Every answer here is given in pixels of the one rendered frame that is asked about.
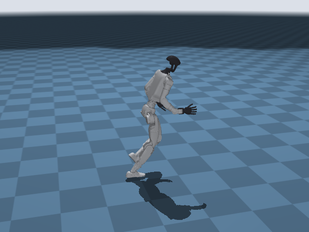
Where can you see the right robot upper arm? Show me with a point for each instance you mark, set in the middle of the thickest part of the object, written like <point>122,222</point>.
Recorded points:
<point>168,83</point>

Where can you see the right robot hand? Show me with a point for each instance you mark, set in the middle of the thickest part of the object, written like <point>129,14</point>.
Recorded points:
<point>188,110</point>

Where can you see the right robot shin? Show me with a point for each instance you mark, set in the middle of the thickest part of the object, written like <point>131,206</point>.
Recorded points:
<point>142,157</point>

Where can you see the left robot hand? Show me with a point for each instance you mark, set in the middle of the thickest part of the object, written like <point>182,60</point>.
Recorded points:
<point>160,105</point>

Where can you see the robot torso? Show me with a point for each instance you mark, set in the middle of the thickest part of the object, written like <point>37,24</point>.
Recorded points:
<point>154,92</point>

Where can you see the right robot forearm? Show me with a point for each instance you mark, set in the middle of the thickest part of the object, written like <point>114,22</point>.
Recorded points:
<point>171,108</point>

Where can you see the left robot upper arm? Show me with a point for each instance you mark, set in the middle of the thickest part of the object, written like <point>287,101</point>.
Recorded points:
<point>147,86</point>

